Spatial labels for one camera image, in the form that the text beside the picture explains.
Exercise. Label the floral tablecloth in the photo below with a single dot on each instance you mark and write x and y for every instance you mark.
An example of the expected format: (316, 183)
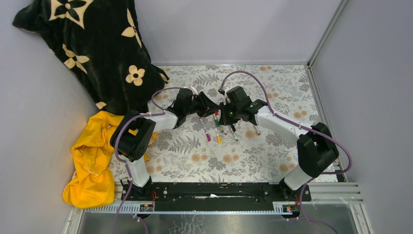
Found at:
(185, 155)

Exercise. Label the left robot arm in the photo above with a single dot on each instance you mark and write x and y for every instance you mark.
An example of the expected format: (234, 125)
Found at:
(132, 136)

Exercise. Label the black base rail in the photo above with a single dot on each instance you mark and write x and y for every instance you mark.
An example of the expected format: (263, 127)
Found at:
(211, 197)

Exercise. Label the black floral blanket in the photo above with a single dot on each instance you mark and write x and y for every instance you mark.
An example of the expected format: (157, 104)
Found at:
(100, 42)

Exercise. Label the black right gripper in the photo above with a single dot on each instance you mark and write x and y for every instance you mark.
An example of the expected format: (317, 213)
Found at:
(224, 120)

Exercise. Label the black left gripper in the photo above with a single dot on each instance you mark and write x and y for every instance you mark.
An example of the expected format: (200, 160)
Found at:
(207, 106)

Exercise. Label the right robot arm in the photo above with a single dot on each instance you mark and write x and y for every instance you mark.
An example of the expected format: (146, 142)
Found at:
(315, 152)

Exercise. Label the yellow cloth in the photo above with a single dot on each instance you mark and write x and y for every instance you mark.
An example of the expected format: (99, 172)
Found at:
(92, 183)

